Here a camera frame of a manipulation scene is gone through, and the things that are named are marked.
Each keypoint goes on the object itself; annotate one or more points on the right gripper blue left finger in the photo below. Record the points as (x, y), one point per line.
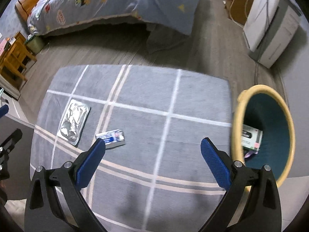
(43, 211)

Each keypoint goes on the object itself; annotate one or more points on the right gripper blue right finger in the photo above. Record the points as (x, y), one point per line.
(251, 201)

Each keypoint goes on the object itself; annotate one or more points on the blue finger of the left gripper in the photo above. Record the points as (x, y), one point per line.
(9, 143)
(3, 110)

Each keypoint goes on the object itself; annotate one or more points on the purple snack wrapper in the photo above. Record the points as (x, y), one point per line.
(249, 153)

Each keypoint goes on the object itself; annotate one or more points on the small green trash bin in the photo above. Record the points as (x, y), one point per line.
(34, 43)

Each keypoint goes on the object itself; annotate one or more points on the yellow rimmed teal trash bin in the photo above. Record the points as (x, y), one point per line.
(263, 108)

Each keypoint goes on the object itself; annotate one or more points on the wooden chair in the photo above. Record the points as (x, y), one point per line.
(14, 57)

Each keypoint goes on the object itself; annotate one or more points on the silver foil blister pack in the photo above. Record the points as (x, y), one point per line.
(73, 121)

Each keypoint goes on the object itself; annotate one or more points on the small blue white packet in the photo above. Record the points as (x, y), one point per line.
(114, 138)

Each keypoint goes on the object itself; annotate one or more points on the grey checked floor mat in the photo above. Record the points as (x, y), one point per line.
(158, 180)

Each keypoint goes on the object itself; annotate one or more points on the grey bed sheet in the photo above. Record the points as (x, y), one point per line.
(160, 38)

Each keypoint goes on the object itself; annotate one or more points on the white air purifier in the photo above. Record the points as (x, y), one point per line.
(270, 26)

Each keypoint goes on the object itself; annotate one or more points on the blue cartoon duvet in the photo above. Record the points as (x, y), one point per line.
(50, 15)

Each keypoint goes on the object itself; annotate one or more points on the wooden tv cabinet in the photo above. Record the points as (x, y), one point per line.
(236, 8)

